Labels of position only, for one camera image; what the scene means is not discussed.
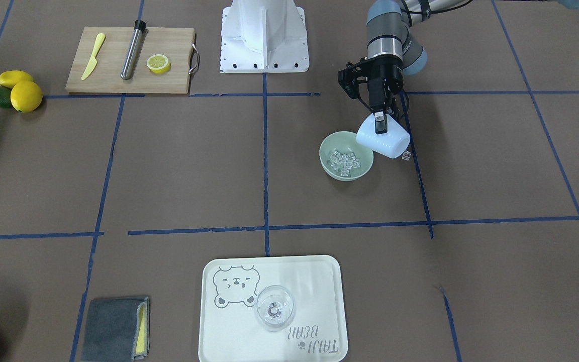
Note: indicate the yellow lemon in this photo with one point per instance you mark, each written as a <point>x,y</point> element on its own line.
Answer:
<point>26,96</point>
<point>9,79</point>

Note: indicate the cream bear tray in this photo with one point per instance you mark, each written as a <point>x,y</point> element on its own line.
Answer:
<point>229,329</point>

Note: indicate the mint green bowl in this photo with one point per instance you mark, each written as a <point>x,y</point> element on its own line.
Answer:
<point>345,142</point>

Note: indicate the yellow plastic knife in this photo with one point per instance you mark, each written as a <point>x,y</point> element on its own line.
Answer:
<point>92,62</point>

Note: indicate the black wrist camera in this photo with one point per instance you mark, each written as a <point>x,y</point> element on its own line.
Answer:
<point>351,77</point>

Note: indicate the spilled ice cube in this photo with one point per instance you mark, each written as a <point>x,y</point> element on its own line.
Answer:
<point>406,156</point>

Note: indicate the clear wine glass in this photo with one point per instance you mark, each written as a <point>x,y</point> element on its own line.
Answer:
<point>275,308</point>

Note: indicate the light blue plastic cup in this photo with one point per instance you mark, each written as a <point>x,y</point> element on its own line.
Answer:
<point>391,144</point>

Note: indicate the grey folded cloth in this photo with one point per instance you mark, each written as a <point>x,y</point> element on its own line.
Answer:
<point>117,329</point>

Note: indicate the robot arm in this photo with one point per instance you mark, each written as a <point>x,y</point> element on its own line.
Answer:
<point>393,52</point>

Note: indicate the ice cubes in bowl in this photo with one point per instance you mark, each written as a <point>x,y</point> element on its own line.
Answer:
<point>343,164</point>

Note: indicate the lemon half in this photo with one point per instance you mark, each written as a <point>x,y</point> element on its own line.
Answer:
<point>158,64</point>

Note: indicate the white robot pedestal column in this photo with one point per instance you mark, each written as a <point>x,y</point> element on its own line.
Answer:
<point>264,37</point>

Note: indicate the metal muddler black cap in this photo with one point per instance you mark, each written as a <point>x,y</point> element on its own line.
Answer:
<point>134,49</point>

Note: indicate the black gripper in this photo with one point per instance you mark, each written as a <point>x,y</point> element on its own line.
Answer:
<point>389,74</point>

